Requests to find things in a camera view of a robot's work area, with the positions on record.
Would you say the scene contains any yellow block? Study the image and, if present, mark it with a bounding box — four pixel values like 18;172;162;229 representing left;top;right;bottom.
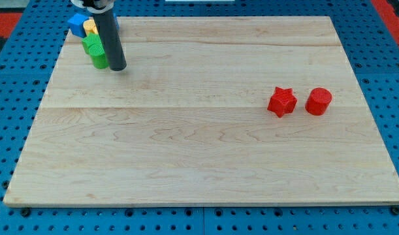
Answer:
83;19;99;36

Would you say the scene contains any green star block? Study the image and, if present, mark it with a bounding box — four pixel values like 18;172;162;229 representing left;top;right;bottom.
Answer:
81;33;101;54

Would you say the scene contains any green cylinder block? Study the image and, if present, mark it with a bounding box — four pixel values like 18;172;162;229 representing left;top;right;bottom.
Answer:
88;44;109;69

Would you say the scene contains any red star block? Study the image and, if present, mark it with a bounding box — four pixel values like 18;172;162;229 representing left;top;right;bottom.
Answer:
267;87;298;118

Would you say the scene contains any white arm mount ring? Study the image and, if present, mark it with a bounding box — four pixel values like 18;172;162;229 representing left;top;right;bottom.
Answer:
70;0;116;14

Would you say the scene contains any wooden board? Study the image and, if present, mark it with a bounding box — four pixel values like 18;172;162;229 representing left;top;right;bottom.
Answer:
4;16;399;208

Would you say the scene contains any red cylinder block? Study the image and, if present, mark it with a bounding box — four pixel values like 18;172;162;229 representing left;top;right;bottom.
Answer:
305;87;332;116

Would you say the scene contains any blue cube block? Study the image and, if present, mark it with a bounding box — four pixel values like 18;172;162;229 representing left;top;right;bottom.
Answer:
67;13;89;38

